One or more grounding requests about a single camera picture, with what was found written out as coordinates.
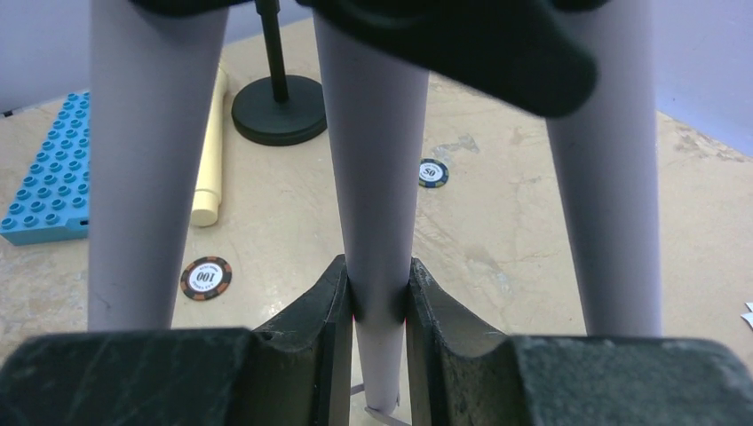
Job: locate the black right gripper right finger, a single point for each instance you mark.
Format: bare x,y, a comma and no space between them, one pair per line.
463,371

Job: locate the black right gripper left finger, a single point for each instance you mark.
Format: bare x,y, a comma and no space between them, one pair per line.
295,369

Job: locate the cream toy microphone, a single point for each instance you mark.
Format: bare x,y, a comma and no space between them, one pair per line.
209,184

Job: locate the black microphone stand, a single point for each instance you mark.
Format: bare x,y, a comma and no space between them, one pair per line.
281,109

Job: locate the lilac music stand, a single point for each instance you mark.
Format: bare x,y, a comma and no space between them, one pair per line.
152,75

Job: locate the sheet music page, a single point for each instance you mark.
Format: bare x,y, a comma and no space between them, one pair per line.
748,315

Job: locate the blue poker chip 50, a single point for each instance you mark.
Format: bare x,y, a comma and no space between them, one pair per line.
432,173

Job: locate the light blue building baseplate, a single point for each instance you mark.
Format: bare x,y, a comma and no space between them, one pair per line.
52,202

